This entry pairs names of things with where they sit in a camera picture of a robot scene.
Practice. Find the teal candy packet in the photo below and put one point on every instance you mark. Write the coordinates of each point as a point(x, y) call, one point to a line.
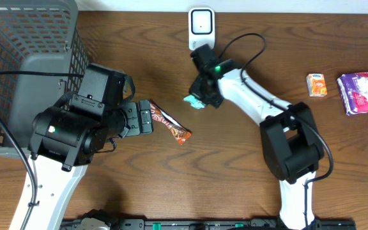
point(194, 102)

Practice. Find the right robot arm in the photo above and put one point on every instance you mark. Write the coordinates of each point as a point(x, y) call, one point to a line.
point(289, 137)

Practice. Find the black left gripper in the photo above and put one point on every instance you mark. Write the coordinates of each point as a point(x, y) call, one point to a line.
point(134, 117)

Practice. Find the purple snack packet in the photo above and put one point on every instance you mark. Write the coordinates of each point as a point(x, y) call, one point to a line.
point(353, 88)

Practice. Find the white barcode scanner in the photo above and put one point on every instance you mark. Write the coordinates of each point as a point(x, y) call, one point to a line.
point(201, 28)

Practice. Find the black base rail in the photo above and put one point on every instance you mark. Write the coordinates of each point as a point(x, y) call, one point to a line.
point(140, 224)

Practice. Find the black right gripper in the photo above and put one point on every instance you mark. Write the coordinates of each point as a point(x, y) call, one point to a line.
point(195, 89)

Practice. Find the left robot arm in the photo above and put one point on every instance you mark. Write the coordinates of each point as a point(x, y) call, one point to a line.
point(62, 145)

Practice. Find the red orange snack bar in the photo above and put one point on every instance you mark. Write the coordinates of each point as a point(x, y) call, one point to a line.
point(180, 133)

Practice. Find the grey plastic mesh basket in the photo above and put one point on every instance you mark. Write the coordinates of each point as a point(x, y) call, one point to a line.
point(40, 42)

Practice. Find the small orange white box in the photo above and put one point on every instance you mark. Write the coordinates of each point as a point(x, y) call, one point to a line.
point(316, 85)

